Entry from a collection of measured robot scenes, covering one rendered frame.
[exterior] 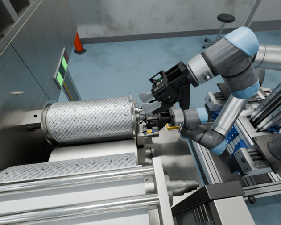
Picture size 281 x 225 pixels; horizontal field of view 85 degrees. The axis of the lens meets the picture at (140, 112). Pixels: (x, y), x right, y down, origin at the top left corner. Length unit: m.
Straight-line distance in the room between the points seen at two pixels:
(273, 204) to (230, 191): 1.84
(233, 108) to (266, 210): 1.39
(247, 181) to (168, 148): 1.04
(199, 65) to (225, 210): 0.31
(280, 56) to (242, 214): 0.50
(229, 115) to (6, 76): 0.81
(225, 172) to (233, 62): 1.36
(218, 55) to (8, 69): 0.55
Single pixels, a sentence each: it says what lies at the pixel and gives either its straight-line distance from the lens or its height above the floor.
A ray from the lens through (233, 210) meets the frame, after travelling 0.25.
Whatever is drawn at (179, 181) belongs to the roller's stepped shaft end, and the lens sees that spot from 0.33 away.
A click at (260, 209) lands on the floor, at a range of 2.01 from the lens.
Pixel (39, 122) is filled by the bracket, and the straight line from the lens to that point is 0.54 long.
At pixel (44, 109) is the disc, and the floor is 1.32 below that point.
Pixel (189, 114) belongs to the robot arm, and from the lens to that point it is 0.68.
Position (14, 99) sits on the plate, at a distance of 0.56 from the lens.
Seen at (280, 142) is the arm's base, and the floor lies 0.90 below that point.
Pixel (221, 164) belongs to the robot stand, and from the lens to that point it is 1.72.
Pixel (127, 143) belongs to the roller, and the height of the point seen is 1.23.
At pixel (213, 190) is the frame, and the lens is 0.25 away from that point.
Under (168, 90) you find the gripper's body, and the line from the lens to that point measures 0.43.
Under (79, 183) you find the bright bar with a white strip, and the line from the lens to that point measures 0.23.
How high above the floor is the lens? 1.66
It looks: 53 degrees down
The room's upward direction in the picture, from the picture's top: straight up
